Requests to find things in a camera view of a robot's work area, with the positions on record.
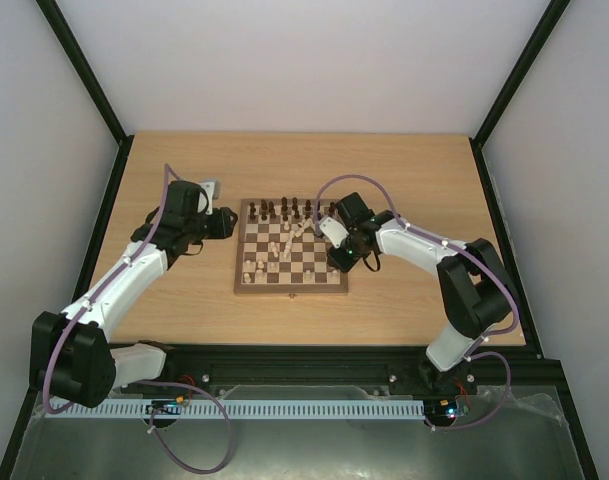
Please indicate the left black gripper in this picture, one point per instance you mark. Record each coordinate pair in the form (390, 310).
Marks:
(224, 226)

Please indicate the wooden chess board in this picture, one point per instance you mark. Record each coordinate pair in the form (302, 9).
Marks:
(282, 277)

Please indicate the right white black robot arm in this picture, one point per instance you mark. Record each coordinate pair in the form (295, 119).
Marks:
(476, 291)

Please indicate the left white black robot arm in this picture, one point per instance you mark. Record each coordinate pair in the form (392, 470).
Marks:
(71, 357)

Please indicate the pile of white pieces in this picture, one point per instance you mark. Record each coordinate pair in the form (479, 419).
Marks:
(294, 238)

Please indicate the row of dark pieces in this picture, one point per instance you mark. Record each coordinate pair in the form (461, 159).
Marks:
(270, 210)

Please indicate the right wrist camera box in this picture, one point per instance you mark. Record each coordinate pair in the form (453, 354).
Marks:
(332, 230)

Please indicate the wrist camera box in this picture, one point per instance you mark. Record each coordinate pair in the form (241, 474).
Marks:
(332, 230)
(210, 190)

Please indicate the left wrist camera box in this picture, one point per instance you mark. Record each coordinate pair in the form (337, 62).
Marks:
(210, 190)

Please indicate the light blue cable duct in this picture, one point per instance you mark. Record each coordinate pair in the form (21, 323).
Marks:
(132, 408)

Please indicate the black aluminium frame rail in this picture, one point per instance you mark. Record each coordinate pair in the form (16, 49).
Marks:
(400, 370)

